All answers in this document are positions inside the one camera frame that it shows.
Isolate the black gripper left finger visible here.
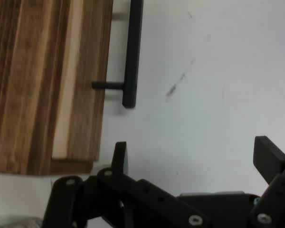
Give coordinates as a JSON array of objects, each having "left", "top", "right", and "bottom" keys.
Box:
[{"left": 41, "top": 142, "right": 211, "bottom": 228}]

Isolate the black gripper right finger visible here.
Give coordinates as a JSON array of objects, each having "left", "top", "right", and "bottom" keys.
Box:
[{"left": 249, "top": 135, "right": 285, "bottom": 228}]

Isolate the black bar drawer handle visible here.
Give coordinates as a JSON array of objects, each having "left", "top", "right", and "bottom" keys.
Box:
[{"left": 92, "top": 0, "right": 144, "bottom": 109}]

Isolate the brown wooden drawer cabinet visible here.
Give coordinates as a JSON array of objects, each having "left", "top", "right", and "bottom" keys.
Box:
[{"left": 0, "top": 0, "right": 94, "bottom": 176}]

